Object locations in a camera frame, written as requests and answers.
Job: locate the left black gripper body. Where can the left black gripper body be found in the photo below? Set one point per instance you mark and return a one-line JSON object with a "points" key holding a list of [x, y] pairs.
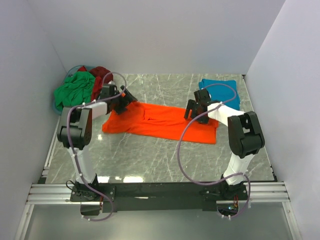
{"points": [[117, 105]]}

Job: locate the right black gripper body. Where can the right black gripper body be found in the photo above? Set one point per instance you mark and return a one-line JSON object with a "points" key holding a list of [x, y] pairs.
{"points": [[196, 112]]}

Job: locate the orange t shirt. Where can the orange t shirt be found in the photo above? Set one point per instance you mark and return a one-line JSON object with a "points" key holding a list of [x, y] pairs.
{"points": [[160, 121]]}

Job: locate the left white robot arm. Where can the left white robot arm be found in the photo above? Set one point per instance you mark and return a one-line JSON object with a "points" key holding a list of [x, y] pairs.
{"points": [[75, 133]]}

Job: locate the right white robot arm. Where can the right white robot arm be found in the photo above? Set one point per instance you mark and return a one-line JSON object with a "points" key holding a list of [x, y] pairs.
{"points": [[245, 137]]}

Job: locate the folded blue t shirt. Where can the folded blue t shirt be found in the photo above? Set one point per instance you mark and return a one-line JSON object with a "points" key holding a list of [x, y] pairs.
{"points": [[222, 91]]}

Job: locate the dark red t shirt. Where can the dark red t shirt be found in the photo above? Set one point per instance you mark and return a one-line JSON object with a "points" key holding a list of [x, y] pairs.
{"points": [[102, 76]]}

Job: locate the green t shirt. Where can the green t shirt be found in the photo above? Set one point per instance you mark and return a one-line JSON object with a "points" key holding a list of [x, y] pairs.
{"points": [[77, 89]]}

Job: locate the blue plastic basket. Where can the blue plastic basket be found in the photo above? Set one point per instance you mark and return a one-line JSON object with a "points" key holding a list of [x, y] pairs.
{"points": [[69, 73]]}

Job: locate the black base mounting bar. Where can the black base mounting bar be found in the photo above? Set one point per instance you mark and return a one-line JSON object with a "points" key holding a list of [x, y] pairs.
{"points": [[156, 196]]}

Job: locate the aluminium frame rail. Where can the aluminium frame rail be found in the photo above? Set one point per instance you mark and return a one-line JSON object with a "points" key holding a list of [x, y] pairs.
{"points": [[59, 194]]}

